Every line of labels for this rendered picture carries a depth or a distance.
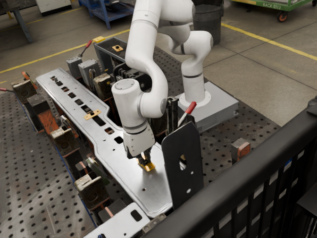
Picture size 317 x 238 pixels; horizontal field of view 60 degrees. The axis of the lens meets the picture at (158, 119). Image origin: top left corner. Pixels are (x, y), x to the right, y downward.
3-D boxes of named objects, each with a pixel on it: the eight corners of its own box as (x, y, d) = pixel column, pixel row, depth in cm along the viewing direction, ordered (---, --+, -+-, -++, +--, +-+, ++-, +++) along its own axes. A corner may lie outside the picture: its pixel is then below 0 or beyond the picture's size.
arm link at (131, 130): (138, 107, 94) (140, 114, 96) (116, 119, 91) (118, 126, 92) (152, 117, 88) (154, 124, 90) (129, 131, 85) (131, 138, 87)
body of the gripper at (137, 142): (141, 112, 95) (147, 136, 102) (116, 126, 91) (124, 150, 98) (154, 121, 90) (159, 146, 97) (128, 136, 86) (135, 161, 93)
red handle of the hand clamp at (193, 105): (166, 132, 105) (190, 98, 105) (169, 134, 107) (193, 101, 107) (173, 137, 102) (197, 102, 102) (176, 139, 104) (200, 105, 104)
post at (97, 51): (110, 99, 201) (91, 42, 175) (118, 95, 204) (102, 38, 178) (114, 103, 196) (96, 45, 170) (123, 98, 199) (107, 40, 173)
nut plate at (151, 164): (135, 159, 104) (134, 157, 103) (143, 154, 106) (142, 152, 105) (147, 172, 98) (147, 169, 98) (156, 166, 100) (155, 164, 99)
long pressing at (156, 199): (30, 80, 180) (29, 79, 179) (62, 67, 189) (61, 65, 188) (152, 223, 84) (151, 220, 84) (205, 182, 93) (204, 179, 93)
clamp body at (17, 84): (31, 129, 187) (5, 83, 165) (52, 119, 193) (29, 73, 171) (36, 136, 180) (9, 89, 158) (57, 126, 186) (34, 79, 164)
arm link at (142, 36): (180, 34, 92) (167, 122, 85) (137, 35, 97) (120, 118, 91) (173, 18, 83) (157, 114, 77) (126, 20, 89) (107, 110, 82)
